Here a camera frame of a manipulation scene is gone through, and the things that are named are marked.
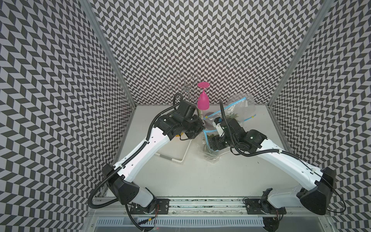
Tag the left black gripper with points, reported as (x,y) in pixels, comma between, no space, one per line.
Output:
(200,127)

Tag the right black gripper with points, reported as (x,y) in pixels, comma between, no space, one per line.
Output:
(216,140)

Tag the zip-top bag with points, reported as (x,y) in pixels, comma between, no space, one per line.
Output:
(242,104)
(230,115)
(206,151)

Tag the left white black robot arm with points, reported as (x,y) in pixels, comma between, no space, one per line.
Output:
(120,176)

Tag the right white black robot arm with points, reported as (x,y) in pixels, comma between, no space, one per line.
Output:
(316,185)

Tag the pink plastic wine glass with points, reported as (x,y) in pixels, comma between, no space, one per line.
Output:
(203,102)

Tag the white perforated plastic basket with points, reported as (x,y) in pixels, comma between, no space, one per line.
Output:
(176,150)

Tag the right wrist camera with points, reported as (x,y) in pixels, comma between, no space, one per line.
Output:
(217,124)

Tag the chrome wire cup stand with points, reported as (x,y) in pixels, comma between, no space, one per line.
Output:
(186,85)

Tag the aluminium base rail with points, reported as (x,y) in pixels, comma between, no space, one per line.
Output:
(215,206)

